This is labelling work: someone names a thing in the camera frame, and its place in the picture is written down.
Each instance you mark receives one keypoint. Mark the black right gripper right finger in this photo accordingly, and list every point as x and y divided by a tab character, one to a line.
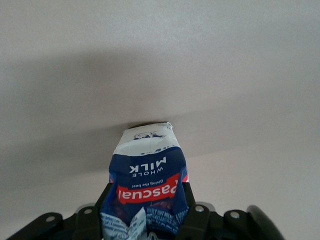
205	225

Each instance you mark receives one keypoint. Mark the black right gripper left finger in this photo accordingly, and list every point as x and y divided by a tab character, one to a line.
82	225

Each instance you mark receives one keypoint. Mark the blue white milk carton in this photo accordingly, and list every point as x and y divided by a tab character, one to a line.
147	170

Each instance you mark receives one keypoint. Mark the large table cover sheet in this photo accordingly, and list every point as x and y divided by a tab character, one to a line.
75	75

